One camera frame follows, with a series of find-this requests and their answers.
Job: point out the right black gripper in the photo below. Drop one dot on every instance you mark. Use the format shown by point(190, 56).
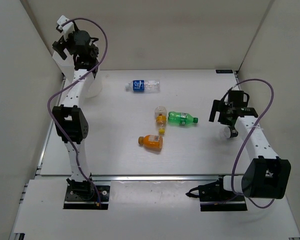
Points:
point(217, 107)

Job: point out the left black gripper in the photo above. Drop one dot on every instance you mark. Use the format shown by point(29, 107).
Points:
point(59, 46)

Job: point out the clear bottle black label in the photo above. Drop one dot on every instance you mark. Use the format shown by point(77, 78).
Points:
point(228, 132)

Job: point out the green plastic bottle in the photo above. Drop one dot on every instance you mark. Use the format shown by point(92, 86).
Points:
point(181, 119)

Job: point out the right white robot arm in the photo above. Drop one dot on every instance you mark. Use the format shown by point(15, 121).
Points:
point(267, 174)

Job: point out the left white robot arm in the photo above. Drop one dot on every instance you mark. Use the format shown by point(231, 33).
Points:
point(70, 121)

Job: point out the clear bottle yellow cap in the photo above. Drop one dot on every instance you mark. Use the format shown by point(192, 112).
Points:
point(161, 119)

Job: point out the orange juice bottle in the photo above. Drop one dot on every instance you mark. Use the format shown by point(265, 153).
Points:
point(153, 142)

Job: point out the clear bottle blue label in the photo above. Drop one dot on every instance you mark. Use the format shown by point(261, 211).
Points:
point(143, 86)

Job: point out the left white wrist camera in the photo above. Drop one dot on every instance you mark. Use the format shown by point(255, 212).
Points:
point(65, 26)

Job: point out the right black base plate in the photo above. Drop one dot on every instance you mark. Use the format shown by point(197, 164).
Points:
point(213, 198)

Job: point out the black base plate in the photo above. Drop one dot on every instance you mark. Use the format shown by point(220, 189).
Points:
point(83, 196)
point(213, 198)

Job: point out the aluminium table edge rail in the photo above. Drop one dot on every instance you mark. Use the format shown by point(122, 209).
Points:
point(156, 178)

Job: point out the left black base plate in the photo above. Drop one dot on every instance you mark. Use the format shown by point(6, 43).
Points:
point(83, 196)

